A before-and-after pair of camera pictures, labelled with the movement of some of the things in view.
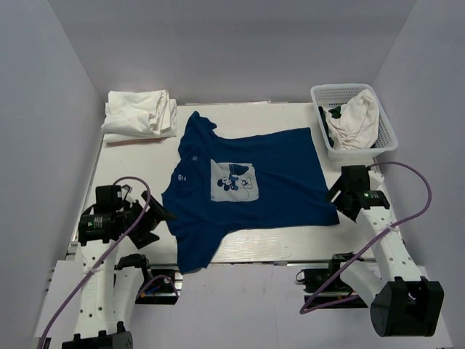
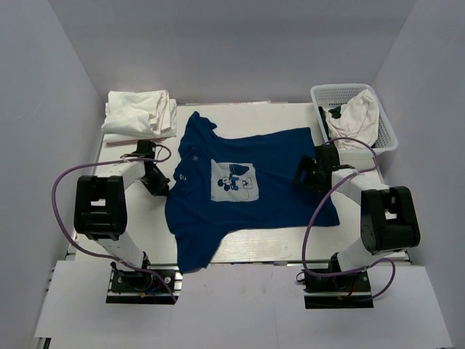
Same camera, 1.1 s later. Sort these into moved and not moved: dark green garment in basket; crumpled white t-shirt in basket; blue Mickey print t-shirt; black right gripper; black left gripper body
Moved: black left gripper body; black right gripper
Not moved: crumpled white t-shirt in basket; dark green garment in basket; blue Mickey print t-shirt
